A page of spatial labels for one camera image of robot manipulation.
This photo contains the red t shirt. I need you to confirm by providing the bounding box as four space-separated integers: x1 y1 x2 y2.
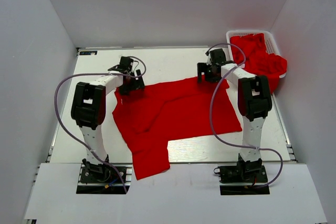
112 77 242 180

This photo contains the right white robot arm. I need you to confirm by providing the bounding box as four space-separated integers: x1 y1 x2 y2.
197 48 272 182

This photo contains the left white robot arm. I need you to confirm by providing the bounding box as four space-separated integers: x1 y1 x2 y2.
71 56 145 182

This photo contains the red shirts pile in basket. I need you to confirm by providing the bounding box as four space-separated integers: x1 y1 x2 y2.
230 34 287 93

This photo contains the blue table label sticker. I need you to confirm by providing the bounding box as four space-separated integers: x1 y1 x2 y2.
79 51 98 56

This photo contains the white plastic basket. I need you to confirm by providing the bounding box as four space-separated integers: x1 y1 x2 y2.
226 30 286 78

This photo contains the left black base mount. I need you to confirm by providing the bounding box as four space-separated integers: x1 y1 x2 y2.
76 165 132 195

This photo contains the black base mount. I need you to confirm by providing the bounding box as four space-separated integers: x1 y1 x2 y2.
76 165 132 195
213 165 270 196

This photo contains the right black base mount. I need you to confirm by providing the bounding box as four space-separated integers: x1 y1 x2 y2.
213 165 270 196

